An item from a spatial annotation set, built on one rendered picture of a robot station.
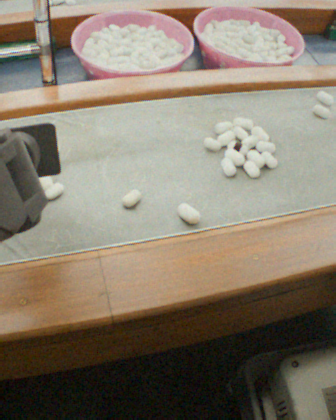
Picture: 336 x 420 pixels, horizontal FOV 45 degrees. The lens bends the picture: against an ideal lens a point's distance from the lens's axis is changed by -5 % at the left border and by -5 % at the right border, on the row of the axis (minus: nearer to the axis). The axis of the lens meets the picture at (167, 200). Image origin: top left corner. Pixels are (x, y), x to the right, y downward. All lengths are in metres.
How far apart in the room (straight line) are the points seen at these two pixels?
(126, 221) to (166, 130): 0.21
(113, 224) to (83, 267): 0.10
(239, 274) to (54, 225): 0.27
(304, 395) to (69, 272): 0.51
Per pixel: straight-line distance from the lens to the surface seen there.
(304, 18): 1.29
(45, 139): 0.54
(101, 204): 0.65
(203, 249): 0.59
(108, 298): 0.55
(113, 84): 0.82
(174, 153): 0.73
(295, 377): 0.87
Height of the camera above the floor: 1.26
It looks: 52 degrees down
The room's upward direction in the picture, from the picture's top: 8 degrees clockwise
